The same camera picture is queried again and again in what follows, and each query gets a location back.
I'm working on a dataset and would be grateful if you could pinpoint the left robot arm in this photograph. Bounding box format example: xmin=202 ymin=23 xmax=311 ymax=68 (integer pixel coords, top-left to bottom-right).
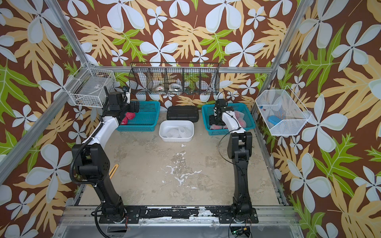
xmin=69 ymin=86 xmax=139 ymax=223

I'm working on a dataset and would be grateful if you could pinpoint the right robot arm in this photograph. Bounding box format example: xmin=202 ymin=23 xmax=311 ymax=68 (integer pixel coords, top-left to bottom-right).
xmin=209 ymin=99 xmax=254 ymax=223

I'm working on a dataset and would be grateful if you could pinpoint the right teal plastic basket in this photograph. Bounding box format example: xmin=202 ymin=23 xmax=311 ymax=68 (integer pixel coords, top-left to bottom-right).
xmin=201 ymin=103 xmax=256 ymax=136

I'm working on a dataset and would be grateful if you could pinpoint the teal plastic basket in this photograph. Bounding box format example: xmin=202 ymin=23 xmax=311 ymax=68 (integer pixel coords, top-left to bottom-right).
xmin=201 ymin=103 xmax=256 ymax=136
xmin=116 ymin=101 xmax=160 ymax=132

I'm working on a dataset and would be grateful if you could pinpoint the netted apple top right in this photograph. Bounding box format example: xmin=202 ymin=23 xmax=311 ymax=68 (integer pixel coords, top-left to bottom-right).
xmin=234 ymin=111 xmax=245 ymax=119

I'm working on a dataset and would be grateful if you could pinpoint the left teal plastic basket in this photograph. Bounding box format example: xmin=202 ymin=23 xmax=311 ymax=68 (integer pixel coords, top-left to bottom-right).
xmin=116 ymin=101 xmax=160 ymax=132

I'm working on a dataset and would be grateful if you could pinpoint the black plastic case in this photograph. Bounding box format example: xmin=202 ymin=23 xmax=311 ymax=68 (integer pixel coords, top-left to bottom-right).
xmin=167 ymin=105 xmax=199 ymax=123

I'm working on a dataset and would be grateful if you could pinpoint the blue object in basket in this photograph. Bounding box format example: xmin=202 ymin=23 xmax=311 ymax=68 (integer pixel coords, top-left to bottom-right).
xmin=267 ymin=115 xmax=282 ymax=126

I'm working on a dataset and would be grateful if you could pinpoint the white rectangular tub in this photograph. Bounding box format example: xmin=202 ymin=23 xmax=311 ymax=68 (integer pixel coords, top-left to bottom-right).
xmin=159 ymin=121 xmax=194 ymax=142

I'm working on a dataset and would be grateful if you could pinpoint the yellow box cutter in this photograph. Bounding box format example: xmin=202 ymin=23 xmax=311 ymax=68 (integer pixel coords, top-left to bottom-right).
xmin=109 ymin=164 xmax=119 ymax=179

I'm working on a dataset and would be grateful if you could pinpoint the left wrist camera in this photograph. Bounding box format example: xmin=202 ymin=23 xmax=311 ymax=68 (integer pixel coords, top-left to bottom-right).
xmin=122 ymin=86 xmax=131 ymax=104

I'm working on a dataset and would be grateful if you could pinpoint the white wire basket left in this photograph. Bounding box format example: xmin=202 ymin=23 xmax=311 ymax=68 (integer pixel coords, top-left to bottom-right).
xmin=64 ymin=63 xmax=116 ymax=108

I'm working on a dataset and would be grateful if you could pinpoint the white wire basket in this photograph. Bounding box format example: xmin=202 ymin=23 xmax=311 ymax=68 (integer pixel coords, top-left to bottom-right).
xmin=256 ymin=89 xmax=312 ymax=137
xmin=64 ymin=63 xmax=116 ymax=108

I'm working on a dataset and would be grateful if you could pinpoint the black wire wall basket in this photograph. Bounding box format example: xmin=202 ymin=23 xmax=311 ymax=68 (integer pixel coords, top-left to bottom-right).
xmin=129 ymin=62 xmax=221 ymax=95

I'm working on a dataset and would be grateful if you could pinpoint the white item in wire basket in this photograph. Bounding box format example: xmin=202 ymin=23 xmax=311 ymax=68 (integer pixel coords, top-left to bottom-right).
xmin=169 ymin=83 xmax=183 ymax=92

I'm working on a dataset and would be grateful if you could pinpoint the white wire basket right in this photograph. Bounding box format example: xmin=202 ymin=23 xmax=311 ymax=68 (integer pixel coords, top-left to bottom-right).
xmin=256 ymin=89 xmax=312 ymax=137

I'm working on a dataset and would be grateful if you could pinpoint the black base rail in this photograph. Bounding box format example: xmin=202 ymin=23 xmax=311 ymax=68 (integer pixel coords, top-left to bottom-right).
xmin=92 ymin=205 xmax=259 ymax=224

